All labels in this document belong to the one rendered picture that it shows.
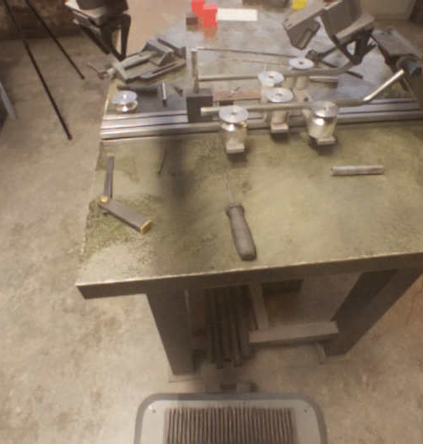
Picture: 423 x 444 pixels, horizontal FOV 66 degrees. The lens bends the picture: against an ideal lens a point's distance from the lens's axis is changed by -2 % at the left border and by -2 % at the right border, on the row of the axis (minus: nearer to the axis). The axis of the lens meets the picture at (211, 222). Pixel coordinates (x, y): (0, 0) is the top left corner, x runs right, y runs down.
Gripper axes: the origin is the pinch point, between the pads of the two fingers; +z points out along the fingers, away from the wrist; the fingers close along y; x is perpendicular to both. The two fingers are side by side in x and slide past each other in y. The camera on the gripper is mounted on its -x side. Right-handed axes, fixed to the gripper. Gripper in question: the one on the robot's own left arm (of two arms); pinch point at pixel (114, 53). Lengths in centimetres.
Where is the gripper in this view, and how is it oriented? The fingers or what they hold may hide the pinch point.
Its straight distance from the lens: 71.5
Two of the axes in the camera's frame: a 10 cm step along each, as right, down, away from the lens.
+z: 1.3, 5.3, 8.4
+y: -7.0, -5.5, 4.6
